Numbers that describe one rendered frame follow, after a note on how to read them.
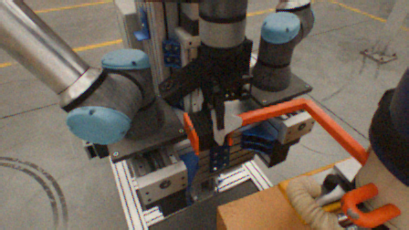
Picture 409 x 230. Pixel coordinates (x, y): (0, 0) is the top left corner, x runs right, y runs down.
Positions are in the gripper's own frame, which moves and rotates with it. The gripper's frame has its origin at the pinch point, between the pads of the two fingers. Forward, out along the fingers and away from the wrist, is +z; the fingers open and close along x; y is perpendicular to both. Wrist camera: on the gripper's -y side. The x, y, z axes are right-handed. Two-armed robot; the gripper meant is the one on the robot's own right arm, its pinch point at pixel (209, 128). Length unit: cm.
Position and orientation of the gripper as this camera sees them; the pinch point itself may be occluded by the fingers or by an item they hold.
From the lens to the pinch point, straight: 54.8
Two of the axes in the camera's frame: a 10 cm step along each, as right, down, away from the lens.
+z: 0.0, 7.5, 6.7
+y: 9.3, -2.4, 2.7
